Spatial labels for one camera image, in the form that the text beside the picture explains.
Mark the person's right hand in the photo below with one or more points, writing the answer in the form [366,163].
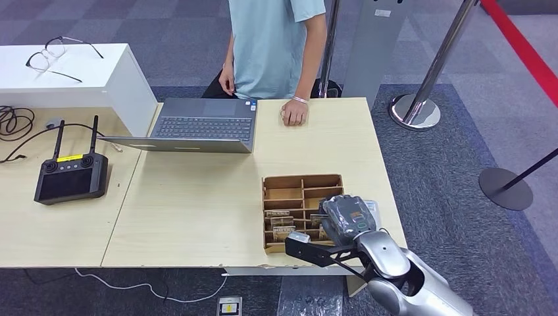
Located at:
[227,80]

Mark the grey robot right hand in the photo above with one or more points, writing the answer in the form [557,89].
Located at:
[348,218]

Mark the person's left hand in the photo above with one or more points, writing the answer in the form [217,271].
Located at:
[294,114]

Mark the gold room key card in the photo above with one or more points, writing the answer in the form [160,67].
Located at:
[317,219]
[322,233]
[277,214]
[284,232]
[282,221]

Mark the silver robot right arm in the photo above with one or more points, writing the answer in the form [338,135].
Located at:
[392,266]

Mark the person's right forearm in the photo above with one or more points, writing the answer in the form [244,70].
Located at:
[229,54]

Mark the person's left forearm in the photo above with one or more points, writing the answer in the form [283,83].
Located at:
[311,61]

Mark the person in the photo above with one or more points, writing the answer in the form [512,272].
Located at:
[270,43]

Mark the cardboard card organizer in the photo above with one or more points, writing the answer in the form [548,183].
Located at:
[283,192]

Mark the grey laptop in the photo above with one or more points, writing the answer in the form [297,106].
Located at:
[205,126]

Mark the wooden table leg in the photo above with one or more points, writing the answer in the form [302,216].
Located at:
[354,285]

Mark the chrome stanchion with black base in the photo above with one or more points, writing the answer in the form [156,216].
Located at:
[329,43]

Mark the grey kiosk panel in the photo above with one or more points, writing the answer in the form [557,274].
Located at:
[375,52]

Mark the white riser box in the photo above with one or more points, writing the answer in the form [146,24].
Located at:
[126,100]

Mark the grey floor socket box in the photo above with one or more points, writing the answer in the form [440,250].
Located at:
[229,309]

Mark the black-rimmed glasses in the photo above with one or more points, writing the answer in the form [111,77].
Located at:
[55,48]

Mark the small grey adapter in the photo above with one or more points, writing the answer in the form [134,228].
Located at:
[52,123]

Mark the black remote controller with antennas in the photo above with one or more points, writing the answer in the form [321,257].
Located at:
[71,183]

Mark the red barrier belt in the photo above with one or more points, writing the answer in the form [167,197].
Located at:
[518,48]

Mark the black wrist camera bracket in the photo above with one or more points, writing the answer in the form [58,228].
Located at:
[314,255]

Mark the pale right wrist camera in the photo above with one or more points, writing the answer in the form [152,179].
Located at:
[299,237]

